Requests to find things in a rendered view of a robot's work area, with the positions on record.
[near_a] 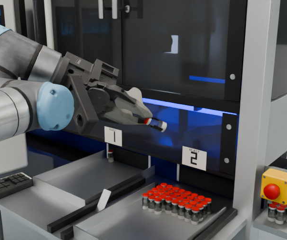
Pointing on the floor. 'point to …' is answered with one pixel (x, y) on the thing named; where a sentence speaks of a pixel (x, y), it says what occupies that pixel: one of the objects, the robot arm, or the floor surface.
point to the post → (254, 110)
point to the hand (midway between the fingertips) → (143, 120)
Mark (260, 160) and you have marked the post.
